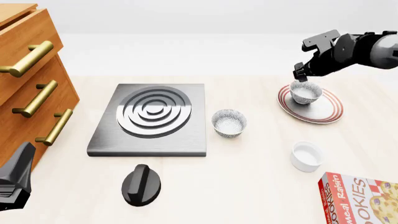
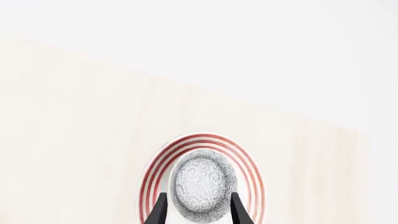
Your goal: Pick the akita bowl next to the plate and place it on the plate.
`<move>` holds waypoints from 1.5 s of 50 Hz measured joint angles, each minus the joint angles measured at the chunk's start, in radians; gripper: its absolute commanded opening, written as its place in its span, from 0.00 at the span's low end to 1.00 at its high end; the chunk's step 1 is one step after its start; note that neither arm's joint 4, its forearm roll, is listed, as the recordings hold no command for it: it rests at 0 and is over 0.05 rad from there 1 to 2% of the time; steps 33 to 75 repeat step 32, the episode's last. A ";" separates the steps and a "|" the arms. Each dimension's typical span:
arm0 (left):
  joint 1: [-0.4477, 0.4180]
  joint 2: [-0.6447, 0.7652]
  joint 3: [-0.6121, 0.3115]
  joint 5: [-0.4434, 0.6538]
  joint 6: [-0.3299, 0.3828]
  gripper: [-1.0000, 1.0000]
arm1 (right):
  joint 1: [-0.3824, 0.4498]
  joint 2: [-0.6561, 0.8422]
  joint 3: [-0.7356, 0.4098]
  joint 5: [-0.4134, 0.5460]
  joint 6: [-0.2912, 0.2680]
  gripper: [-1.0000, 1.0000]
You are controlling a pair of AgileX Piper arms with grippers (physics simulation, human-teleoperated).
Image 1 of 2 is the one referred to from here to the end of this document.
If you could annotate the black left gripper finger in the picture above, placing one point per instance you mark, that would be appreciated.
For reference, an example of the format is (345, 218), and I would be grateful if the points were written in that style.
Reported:
(23, 163)

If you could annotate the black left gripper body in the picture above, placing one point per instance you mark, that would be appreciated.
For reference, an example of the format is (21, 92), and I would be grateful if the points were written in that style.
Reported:
(12, 196)

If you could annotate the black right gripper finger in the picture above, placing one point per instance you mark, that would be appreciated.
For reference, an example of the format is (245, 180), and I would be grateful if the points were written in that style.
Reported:
(303, 79)

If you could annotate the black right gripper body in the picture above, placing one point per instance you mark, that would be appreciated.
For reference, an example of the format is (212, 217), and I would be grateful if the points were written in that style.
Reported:
(302, 69)

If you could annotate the patterned black-white bowl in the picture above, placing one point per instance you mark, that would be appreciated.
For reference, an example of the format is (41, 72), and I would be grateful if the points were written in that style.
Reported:
(229, 126)
(306, 93)

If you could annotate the grey-black right robot arm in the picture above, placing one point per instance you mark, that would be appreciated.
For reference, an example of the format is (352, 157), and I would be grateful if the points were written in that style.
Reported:
(382, 53)

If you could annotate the white plate with red rings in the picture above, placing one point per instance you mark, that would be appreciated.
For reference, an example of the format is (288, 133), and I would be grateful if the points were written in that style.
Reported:
(323, 112)

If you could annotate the flat stove plate with rings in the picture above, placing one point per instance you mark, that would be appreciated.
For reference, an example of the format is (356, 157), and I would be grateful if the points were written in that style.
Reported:
(105, 140)

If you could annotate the wooden drawer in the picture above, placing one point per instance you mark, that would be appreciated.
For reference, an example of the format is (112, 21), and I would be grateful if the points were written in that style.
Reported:
(18, 37)
(71, 100)
(28, 91)

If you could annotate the small white ramekin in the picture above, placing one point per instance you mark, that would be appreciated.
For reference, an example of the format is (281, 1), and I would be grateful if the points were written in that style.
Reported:
(306, 158)

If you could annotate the round black stove knob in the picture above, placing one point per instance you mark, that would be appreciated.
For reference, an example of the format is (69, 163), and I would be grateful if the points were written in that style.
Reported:
(140, 186)

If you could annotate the red cookie box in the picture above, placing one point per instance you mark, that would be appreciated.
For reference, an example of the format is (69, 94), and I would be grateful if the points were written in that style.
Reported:
(351, 200)

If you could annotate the wooden cabinet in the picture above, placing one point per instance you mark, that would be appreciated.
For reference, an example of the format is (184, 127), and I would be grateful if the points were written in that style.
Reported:
(9, 14)

